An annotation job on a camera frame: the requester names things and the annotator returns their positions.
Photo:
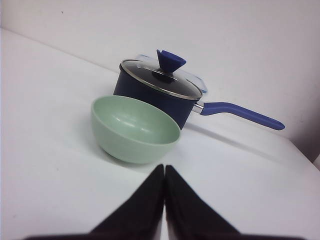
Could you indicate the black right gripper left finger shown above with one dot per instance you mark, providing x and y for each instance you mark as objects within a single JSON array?
[{"x": 136, "y": 219}]

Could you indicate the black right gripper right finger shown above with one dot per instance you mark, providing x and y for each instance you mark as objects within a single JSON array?
[{"x": 189, "y": 217}]

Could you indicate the light green bowl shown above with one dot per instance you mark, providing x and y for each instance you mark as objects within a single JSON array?
[{"x": 131, "y": 130}]

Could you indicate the dark blue saucepan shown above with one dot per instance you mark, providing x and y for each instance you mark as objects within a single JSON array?
[{"x": 179, "y": 109}]

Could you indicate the glass lid blue knob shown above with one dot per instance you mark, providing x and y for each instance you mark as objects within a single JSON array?
[{"x": 163, "y": 74}]

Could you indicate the clear plastic food container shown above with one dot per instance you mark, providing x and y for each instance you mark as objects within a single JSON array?
[{"x": 197, "y": 77}]

